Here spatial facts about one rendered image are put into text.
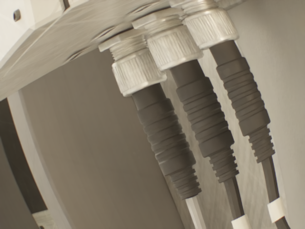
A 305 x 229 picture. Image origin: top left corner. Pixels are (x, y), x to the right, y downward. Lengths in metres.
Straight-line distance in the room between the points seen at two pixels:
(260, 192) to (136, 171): 0.09
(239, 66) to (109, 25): 0.05
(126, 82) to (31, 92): 0.10
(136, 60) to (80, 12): 0.14
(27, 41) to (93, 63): 0.26
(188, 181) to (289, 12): 0.09
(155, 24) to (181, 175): 0.06
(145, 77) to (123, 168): 0.11
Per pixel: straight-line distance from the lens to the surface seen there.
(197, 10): 0.60
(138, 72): 0.66
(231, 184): 0.63
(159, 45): 0.63
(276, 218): 0.60
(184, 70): 0.63
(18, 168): 1.63
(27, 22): 0.49
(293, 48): 0.62
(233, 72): 0.60
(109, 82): 0.77
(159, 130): 0.66
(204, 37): 0.60
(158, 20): 0.63
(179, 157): 0.66
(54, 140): 0.76
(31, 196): 1.63
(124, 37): 0.66
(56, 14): 0.49
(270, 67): 0.65
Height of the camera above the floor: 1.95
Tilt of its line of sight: 41 degrees down
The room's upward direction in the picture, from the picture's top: 2 degrees counter-clockwise
